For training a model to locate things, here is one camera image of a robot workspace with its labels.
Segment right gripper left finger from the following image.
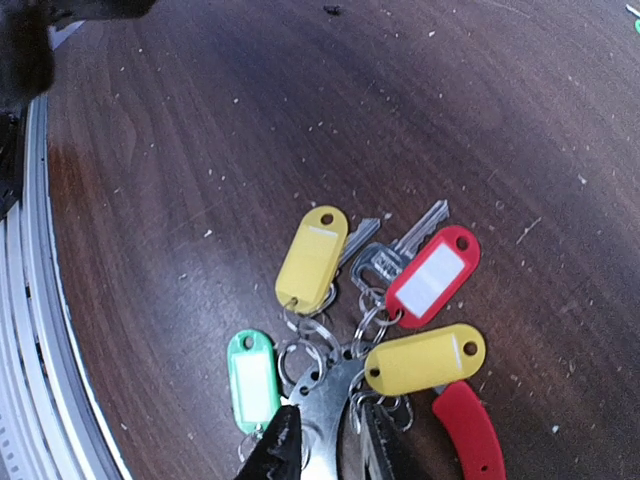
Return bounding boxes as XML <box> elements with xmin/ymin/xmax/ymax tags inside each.
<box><xmin>235</xmin><ymin>405</ymin><xmax>302</xmax><ymax>480</ymax></box>

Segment metal keyring with red handle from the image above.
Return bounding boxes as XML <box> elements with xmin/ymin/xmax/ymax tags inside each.
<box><xmin>286</xmin><ymin>359</ymin><xmax>506</xmax><ymax>479</ymax></box>

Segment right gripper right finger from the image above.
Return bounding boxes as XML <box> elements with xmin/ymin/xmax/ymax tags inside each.
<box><xmin>360</xmin><ymin>404</ymin><xmax>425</xmax><ymax>480</ymax></box>

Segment yellow tag on ring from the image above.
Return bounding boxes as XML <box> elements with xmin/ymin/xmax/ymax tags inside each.
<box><xmin>275</xmin><ymin>205</ymin><xmax>349</xmax><ymax>315</ymax></box>
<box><xmin>364</xmin><ymin>323</ymin><xmax>486</xmax><ymax>397</ymax></box>

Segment green tag on ring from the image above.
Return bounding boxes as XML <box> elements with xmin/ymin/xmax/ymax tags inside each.
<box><xmin>227</xmin><ymin>329</ymin><xmax>281</xmax><ymax>434</ymax></box>

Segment red tag on ring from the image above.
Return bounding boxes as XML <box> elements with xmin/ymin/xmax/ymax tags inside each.
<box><xmin>385</xmin><ymin>225</ymin><xmax>481</xmax><ymax>329</ymax></box>

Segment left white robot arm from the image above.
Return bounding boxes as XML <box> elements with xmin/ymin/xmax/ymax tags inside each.
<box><xmin>1</xmin><ymin>0</ymin><xmax>154</xmax><ymax>217</ymax></box>

